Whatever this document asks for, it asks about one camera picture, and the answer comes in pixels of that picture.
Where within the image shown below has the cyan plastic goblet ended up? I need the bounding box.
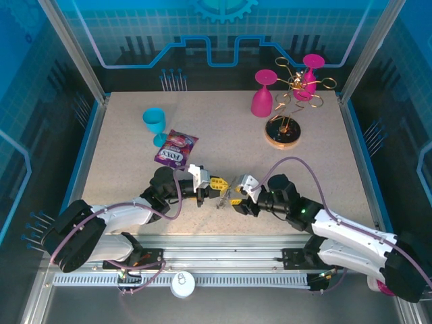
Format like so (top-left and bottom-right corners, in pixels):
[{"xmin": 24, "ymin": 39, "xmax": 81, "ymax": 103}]
[{"xmin": 142, "ymin": 107, "xmax": 169, "ymax": 148}]

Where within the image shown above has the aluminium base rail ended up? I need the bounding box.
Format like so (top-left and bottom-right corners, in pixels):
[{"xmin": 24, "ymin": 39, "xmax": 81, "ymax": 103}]
[{"xmin": 72, "ymin": 234, "xmax": 406, "ymax": 275}]

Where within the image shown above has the purple candy bag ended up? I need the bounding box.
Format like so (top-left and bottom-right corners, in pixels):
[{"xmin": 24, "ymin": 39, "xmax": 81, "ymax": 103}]
[{"xmin": 154, "ymin": 129, "xmax": 199, "ymax": 169}]

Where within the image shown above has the pink lidded cup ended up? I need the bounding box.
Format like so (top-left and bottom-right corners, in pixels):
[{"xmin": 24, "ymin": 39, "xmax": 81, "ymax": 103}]
[{"xmin": 367, "ymin": 276, "xmax": 394, "ymax": 297}]

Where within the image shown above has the aluminium frame post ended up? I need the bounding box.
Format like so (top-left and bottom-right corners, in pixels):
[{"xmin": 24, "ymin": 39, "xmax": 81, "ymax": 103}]
[
  {"xmin": 36, "ymin": 0, "xmax": 111, "ymax": 105},
  {"xmin": 337, "ymin": 0, "xmax": 401, "ymax": 105}
]

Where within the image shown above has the slotted white cable duct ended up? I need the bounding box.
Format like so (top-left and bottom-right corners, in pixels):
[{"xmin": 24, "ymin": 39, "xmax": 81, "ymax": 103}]
[{"xmin": 53, "ymin": 271, "xmax": 313, "ymax": 288}]

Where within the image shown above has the pink plastic goblet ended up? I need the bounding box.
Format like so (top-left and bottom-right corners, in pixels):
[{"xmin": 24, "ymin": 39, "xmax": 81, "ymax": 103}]
[
  {"xmin": 292, "ymin": 53, "xmax": 326, "ymax": 102},
  {"xmin": 250, "ymin": 69, "xmax": 277, "ymax": 118}
]

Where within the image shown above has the silver keyring bunch with opener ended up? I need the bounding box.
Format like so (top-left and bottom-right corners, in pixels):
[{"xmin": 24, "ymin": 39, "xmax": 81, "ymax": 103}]
[{"xmin": 215, "ymin": 175, "xmax": 237, "ymax": 210}]

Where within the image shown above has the white round cap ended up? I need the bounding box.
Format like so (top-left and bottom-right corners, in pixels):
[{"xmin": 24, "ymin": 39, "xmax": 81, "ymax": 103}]
[{"xmin": 169, "ymin": 271, "xmax": 197, "ymax": 300}]

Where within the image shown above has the gold wire glass rack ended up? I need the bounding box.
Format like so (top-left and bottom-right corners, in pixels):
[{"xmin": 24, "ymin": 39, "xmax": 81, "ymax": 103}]
[{"xmin": 264, "ymin": 56, "xmax": 338, "ymax": 149}]

